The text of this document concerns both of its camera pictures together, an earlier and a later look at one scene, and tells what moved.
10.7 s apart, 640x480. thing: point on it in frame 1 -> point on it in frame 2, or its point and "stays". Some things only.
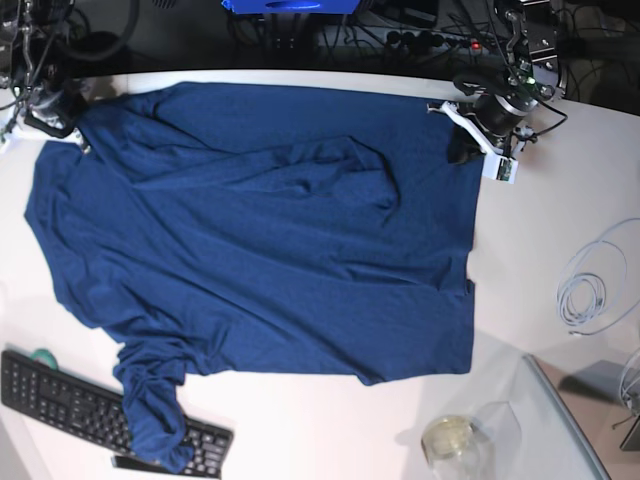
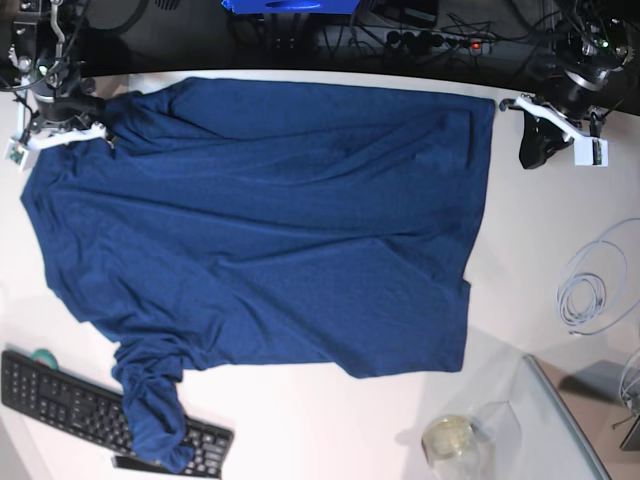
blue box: [293, 6] stays
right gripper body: [494, 117] -> [550, 131]
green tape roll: [45, 357] stays
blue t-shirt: [253, 226] stays
